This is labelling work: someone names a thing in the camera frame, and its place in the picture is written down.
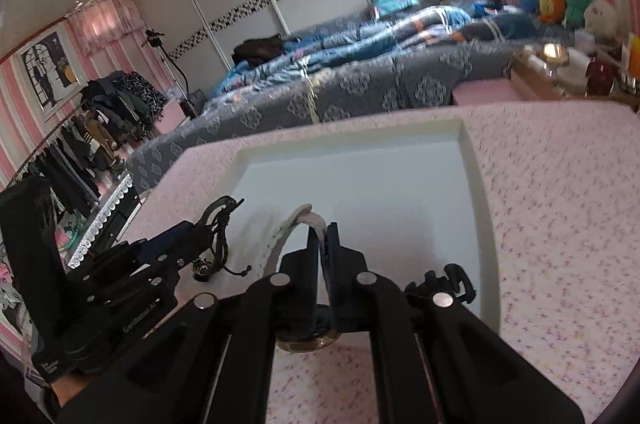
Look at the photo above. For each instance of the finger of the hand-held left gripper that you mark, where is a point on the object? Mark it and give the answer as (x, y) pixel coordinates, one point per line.
(170, 239)
(140, 276)

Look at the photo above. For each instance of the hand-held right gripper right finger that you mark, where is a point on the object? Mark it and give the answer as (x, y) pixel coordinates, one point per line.
(333, 256)

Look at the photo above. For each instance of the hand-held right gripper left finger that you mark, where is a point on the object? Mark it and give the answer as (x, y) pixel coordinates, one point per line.
(312, 256)

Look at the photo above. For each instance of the cream scrunchie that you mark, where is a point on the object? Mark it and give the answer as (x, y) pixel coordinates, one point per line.
(290, 224)

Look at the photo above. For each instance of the white tray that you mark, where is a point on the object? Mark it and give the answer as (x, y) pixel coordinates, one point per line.
(375, 184)

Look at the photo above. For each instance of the black cabinet with lace cover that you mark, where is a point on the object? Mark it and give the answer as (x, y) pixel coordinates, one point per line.
(120, 204)

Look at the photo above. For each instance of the gold rimmed round object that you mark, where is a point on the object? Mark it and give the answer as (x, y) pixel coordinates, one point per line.
(305, 345)

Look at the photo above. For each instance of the black hair claw clip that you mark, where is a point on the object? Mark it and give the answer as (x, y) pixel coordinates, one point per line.
(452, 276)

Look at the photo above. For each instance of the rack of hanging clothes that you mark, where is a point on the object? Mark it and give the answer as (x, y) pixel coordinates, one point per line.
(100, 114)

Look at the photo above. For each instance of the bed with grey patterned cover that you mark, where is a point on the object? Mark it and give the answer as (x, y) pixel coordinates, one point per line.
(350, 89)

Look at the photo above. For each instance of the black garment steamer stand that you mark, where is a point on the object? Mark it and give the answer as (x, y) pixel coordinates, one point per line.
(152, 38)

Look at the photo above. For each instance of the black clothing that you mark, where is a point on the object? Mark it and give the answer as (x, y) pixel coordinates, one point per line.
(257, 49)

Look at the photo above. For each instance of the pink floral tablecloth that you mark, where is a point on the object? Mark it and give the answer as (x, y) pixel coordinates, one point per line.
(550, 204)

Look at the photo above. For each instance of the pink short curtain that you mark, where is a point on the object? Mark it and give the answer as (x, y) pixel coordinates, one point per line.
(100, 24)

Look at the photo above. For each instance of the blue patterned quilt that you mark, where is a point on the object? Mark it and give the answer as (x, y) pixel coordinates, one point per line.
(375, 34)

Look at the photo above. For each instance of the wooden box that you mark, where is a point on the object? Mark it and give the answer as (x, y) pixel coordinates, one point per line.
(530, 82)

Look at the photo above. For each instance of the gold round compact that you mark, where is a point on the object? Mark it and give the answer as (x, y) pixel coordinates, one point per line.
(555, 52)

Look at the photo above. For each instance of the red round jar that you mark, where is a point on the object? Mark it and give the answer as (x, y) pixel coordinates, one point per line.
(600, 77)

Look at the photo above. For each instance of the orange plush toy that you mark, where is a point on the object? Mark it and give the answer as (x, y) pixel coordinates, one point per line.
(551, 2)

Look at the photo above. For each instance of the green plush toy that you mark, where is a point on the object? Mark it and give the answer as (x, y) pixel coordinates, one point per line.
(577, 4)

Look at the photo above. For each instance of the white plush toy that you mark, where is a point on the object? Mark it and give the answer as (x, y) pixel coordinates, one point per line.
(600, 20)

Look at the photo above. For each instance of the orange bottle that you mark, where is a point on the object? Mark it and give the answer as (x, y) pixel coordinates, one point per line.
(634, 54)

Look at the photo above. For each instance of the wall poster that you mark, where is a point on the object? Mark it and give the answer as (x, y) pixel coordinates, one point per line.
(45, 69)

